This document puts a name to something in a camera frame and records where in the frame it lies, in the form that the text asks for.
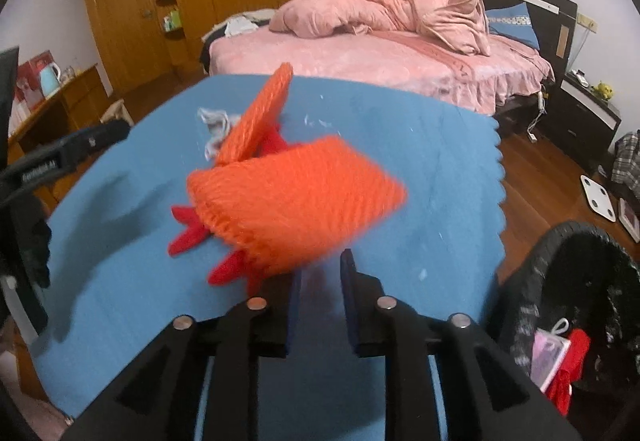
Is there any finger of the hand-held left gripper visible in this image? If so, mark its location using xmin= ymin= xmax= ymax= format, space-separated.
xmin=57 ymin=120 xmax=132 ymax=168

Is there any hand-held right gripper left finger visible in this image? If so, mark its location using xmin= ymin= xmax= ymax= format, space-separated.
xmin=60 ymin=266 xmax=303 ymax=441

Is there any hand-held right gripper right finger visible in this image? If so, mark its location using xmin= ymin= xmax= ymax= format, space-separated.
xmin=340 ymin=248 xmax=583 ymax=441

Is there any trash bin with black bag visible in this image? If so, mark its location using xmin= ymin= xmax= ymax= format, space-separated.
xmin=492 ymin=220 xmax=640 ymax=441

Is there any white paper packet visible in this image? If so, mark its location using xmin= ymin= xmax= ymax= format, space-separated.
xmin=530 ymin=318 xmax=573 ymax=392

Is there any red plastic bag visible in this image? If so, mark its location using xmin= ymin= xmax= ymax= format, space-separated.
xmin=544 ymin=328 xmax=593 ymax=417

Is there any wooden desk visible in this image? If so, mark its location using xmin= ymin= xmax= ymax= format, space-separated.
xmin=7 ymin=64 xmax=113 ymax=202

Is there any light blue kettle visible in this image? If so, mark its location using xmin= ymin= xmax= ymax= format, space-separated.
xmin=37 ymin=61 xmax=63 ymax=99

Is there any crumpled grey tissue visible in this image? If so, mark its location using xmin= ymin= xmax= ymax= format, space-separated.
xmin=197 ymin=107 xmax=236 ymax=162

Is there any blue table mat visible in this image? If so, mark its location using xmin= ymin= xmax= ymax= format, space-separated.
xmin=27 ymin=74 xmax=506 ymax=441

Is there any pile of clothes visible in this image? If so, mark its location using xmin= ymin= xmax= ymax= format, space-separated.
xmin=201 ymin=8 xmax=276 ymax=42

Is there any bed with pink sheet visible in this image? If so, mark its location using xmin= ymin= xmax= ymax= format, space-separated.
xmin=207 ymin=28 xmax=556 ymax=117

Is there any white bathroom scale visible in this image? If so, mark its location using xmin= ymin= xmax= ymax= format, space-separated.
xmin=580 ymin=174 xmax=618 ymax=222

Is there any pink duvet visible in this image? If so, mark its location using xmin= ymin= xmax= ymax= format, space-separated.
xmin=269 ymin=0 xmax=491 ymax=57

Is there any flat book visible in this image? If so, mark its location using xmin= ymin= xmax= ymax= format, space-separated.
xmin=617 ymin=196 xmax=640 ymax=242

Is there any black nightstand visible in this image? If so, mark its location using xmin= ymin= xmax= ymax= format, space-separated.
xmin=542 ymin=71 xmax=622 ymax=167

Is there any plaid bag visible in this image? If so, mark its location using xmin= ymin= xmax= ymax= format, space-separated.
xmin=612 ymin=131 xmax=640 ymax=199

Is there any blue pillow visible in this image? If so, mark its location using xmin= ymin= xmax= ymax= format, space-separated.
xmin=484 ymin=2 xmax=541 ymax=48

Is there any black headboard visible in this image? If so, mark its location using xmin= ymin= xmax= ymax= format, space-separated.
xmin=396 ymin=0 xmax=578 ymax=72

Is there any white power cable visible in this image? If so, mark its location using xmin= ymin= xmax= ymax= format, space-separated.
xmin=527 ymin=86 xmax=548 ymax=143

